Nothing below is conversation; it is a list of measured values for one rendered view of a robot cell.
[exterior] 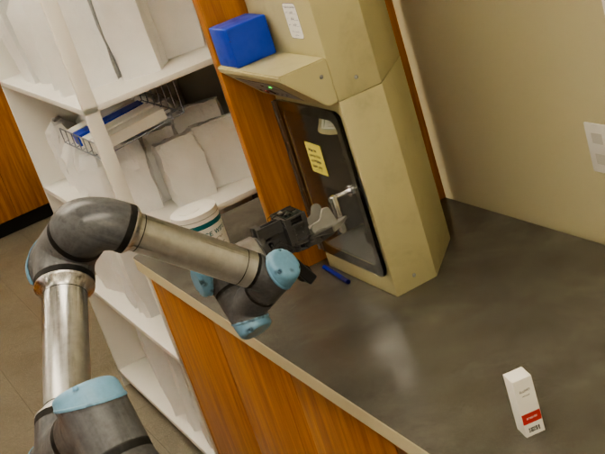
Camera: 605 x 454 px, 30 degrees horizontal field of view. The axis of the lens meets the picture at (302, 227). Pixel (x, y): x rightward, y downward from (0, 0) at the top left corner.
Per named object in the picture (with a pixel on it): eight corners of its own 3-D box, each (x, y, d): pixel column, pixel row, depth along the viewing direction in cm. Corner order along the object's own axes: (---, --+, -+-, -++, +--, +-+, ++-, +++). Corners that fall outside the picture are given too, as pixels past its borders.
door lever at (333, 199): (363, 225, 250) (356, 222, 252) (351, 186, 246) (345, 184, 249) (342, 235, 248) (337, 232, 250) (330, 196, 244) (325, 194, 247)
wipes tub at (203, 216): (221, 242, 318) (204, 195, 313) (240, 252, 307) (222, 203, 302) (180, 262, 314) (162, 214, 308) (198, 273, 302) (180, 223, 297)
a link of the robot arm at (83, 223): (74, 165, 208) (303, 245, 227) (52, 199, 215) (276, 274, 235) (67, 213, 200) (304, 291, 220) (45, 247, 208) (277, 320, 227)
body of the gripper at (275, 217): (308, 210, 240) (259, 233, 235) (320, 245, 243) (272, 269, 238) (292, 204, 246) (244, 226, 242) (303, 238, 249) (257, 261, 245)
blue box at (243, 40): (257, 49, 260) (246, 13, 257) (276, 52, 251) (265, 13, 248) (220, 66, 256) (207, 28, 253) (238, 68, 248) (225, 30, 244)
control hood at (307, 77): (272, 88, 264) (259, 49, 261) (339, 102, 236) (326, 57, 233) (230, 107, 260) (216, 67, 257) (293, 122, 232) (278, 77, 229)
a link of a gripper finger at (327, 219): (346, 199, 243) (308, 216, 241) (353, 224, 245) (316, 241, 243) (339, 196, 246) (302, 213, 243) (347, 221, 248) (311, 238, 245)
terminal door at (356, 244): (324, 249, 278) (275, 97, 264) (388, 277, 252) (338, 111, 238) (321, 250, 278) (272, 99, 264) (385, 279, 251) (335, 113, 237)
